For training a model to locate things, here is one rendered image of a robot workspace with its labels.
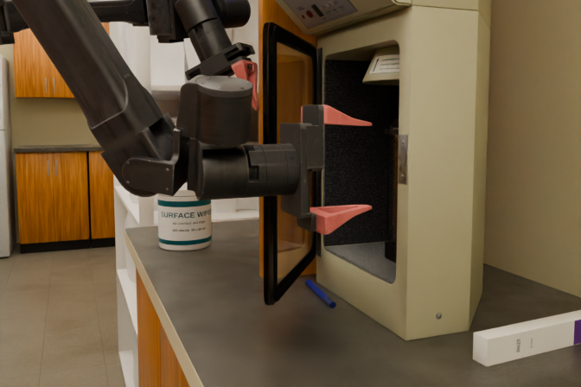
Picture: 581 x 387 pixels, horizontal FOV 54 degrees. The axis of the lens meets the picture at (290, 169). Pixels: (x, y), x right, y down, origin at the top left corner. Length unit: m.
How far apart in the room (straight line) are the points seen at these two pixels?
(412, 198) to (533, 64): 0.53
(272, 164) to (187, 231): 0.81
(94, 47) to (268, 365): 0.44
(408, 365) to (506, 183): 0.62
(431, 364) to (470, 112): 0.35
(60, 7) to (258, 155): 0.24
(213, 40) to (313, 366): 0.49
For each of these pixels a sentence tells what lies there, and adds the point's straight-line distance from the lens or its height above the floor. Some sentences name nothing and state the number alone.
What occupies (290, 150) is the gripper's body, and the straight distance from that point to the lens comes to 0.62.
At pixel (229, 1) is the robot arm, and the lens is 0.97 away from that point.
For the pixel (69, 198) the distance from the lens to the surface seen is 5.74.
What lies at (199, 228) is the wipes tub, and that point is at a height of 0.99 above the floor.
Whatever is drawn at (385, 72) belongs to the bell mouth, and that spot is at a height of 1.33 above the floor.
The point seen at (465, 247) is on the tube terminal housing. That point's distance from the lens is 0.89.
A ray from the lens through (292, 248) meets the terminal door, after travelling 0.94.
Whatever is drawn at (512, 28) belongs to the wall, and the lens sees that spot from 1.32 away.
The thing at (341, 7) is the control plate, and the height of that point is 1.43.
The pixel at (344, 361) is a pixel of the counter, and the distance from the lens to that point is 0.80.
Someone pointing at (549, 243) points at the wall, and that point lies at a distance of 1.24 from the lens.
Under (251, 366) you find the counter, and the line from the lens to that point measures 0.78.
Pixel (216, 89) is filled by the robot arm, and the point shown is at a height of 1.29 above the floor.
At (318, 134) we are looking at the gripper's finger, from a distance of 0.61.
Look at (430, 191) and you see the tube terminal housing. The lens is 0.84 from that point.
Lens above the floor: 1.26
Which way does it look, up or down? 5 degrees down
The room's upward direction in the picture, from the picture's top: straight up
